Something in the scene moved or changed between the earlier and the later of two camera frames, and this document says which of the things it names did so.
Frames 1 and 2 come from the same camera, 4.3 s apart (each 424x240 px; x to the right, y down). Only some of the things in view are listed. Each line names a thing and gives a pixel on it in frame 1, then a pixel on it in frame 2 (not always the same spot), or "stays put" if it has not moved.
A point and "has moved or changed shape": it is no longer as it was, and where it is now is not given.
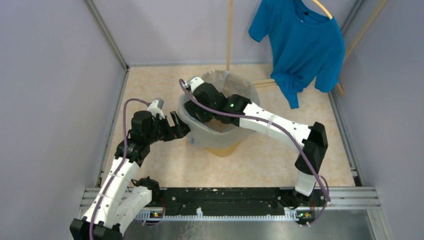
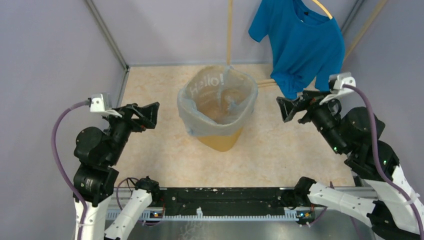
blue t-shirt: x=306 y=45 stays put
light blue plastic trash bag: x=216 y=133 has moved or changed shape
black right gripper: x=193 y=109 to x=287 y=107
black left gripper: x=179 y=130 to x=148 y=114
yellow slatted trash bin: x=225 y=152 to x=222 y=143
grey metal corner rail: x=111 y=41 stays put
